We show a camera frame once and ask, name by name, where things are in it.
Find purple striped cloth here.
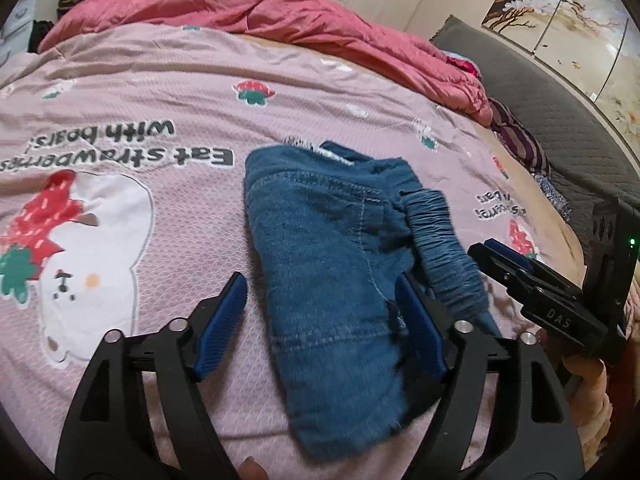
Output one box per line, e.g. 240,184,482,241
487,97,551,176

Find white drawer cabinet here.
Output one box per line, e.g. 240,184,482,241
0,0,38,63

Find pink printed blanket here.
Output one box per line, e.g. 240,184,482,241
0,25,551,480

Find floral cloth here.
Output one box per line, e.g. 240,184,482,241
530,170,574,222

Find tree wall painting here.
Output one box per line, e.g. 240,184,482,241
480,0,640,141

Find red and blue cloth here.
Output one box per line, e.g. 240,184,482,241
440,49,483,80

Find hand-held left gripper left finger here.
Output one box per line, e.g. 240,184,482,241
54,271,249,480

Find grey padded headboard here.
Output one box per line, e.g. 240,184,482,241
430,15,640,231

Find red quilt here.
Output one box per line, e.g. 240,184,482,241
37,0,488,126

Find person's left hand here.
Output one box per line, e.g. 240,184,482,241
238,459,272,480

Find blue pants with lace hem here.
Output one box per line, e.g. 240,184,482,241
243,140,498,461

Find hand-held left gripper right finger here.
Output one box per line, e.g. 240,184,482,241
394,274,587,480

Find person's right hand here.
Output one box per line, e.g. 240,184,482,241
537,327,607,393

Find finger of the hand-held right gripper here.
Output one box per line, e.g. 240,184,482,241
482,239,584,297
467,243,540,307

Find beige bed sheet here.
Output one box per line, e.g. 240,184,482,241
465,125,586,273

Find person's right forearm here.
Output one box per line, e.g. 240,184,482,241
575,375,615,463

